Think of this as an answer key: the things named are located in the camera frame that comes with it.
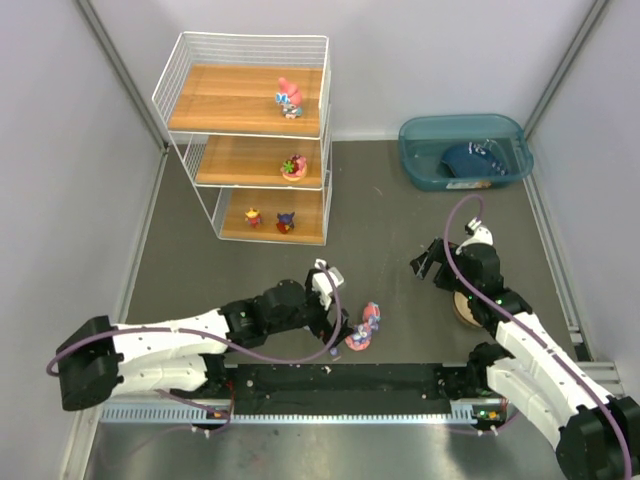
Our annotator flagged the blue cap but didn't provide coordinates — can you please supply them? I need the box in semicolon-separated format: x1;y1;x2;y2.
441;142;509;178

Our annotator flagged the white wire wooden shelf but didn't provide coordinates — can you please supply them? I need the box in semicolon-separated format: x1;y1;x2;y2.
152;31;332;245

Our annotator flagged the wooden round block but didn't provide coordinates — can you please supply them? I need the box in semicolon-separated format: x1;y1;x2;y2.
453;292;482;328

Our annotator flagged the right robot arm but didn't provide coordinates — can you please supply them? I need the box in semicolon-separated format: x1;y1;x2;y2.
410;238;639;479

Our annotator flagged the pink bear strawberry toy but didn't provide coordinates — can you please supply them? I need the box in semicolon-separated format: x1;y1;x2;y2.
280;154;308;182

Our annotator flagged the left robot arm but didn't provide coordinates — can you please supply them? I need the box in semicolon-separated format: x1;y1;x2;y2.
47;269;352;412

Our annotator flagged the yellow red toy figure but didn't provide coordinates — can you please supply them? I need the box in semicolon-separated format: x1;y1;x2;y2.
245;208;262;228

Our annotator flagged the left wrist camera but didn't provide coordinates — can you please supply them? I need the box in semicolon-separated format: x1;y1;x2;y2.
311;259;345;311

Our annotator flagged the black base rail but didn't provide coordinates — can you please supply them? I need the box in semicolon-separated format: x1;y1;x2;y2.
230;363;478;416

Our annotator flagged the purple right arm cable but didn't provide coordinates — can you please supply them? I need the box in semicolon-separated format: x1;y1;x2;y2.
443;193;632;480

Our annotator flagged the teal plastic bin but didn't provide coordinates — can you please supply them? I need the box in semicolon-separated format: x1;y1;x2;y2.
398;113;534;192

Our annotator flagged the purple bunny donut toy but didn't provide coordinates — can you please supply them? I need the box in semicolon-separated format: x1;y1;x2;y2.
345;323;373;351

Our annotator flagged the pink bunny toy on shelf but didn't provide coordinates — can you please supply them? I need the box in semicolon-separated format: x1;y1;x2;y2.
275;77;303;119

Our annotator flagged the blue caped toy figure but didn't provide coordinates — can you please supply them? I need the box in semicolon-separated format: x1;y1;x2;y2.
276;212;295;234

